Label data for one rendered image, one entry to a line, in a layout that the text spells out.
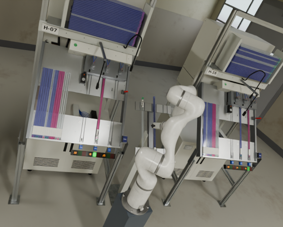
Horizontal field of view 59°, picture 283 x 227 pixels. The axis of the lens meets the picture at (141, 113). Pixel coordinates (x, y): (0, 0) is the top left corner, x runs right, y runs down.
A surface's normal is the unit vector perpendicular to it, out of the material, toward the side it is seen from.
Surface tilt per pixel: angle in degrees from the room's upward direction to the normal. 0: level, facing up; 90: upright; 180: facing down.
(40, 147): 90
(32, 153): 90
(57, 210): 0
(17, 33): 90
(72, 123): 48
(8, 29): 90
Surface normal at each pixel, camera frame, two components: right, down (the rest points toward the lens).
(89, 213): 0.34, -0.80
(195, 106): -0.09, 0.00
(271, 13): -0.83, -0.01
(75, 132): 0.40, -0.11
